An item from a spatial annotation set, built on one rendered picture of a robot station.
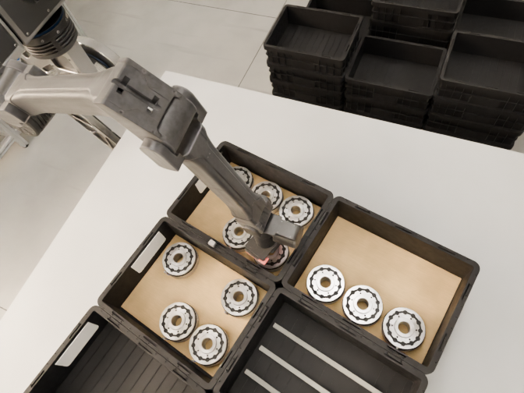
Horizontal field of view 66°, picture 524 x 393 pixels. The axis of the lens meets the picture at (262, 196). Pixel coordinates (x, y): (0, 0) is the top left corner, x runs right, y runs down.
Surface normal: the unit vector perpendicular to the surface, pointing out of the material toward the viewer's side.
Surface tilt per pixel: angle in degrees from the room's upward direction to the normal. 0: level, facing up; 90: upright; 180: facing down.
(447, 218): 0
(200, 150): 81
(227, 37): 0
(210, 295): 0
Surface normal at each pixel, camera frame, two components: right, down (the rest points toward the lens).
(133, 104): 0.55, -0.03
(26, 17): 0.91, 0.29
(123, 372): -0.15, -0.46
